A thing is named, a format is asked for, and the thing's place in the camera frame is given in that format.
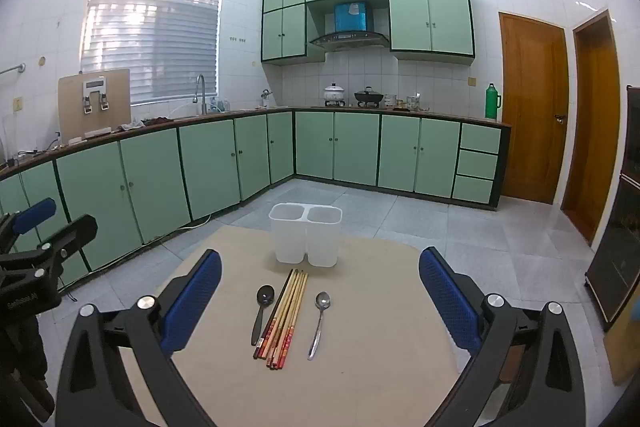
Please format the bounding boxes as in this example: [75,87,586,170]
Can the green upper kitchen cabinets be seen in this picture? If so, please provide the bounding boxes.
[261,0,476,68]

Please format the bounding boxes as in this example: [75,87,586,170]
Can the person's left forearm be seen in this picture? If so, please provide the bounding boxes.
[0,314,56,423]

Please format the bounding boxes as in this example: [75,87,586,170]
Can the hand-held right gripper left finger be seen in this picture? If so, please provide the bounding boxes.
[56,248,236,427]

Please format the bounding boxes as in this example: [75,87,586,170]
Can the white window blind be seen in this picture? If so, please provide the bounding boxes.
[81,0,224,105]

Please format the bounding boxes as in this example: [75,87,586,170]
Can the green thermos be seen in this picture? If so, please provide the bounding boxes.
[484,83,502,120]

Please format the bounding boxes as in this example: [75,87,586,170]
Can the black spoon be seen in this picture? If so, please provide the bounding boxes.
[251,285,276,347]

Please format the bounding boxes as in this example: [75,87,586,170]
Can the dark glass-front cabinet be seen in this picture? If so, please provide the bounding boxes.
[585,86,640,333]

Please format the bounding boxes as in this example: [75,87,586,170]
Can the wooden board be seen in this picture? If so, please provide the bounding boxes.
[57,68,132,142]

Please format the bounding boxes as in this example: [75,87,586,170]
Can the range hood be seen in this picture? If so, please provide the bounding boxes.
[309,1,391,52]

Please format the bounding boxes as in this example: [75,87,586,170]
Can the jars on counter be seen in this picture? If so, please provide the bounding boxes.
[385,93,431,112]

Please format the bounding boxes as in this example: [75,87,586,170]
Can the green kitchen base cabinets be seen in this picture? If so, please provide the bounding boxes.
[0,107,512,303]

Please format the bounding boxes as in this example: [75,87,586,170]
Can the black wok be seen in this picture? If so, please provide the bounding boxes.
[354,87,385,108]

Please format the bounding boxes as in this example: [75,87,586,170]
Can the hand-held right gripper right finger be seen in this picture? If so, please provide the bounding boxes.
[419,247,586,427]

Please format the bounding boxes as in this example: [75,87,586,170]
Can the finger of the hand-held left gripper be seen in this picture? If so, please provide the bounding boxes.
[37,214,98,268]
[12,198,57,235]

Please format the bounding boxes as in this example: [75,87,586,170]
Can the white two-compartment utensil holder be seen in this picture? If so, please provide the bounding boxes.
[269,203,343,269]

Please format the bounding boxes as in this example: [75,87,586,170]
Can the white floor cable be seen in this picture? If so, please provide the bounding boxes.
[170,212,213,233]

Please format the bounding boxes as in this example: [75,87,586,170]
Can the bundle of chopsticks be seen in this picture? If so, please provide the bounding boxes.
[253,269,309,370]

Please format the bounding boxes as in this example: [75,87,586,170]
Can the metal kitchen faucet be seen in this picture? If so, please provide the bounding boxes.
[194,74,208,115]

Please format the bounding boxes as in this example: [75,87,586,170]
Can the wooden door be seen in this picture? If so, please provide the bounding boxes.
[561,11,622,248]
[499,12,569,205]

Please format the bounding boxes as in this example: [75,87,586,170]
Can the metal spoon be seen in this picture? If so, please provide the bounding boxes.
[307,291,332,361]

